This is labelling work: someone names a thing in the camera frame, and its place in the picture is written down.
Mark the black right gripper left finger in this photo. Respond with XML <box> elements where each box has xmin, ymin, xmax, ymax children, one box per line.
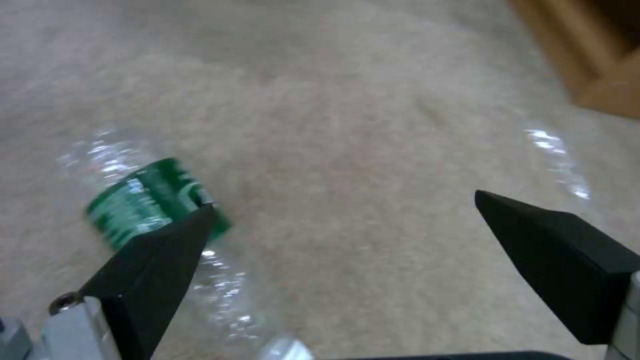
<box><xmin>0</xmin><ymin>203</ymin><xmax>217</xmax><ymax>360</ymax></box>

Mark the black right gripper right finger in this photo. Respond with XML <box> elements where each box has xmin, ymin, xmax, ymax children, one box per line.
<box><xmin>474</xmin><ymin>190</ymin><xmax>640</xmax><ymax>360</ymax></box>

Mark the clear bottle with green label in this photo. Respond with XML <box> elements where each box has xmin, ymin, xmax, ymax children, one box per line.
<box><xmin>55</xmin><ymin>127</ymin><xmax>316</xmax><ymax>360</ymax></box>

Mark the clear crumpled plastic bottle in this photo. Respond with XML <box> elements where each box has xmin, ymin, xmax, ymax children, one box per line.
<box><xmin>519</xmin><ymin>119</ymin><xmax>594</xmax><ymax>202</ymax></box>

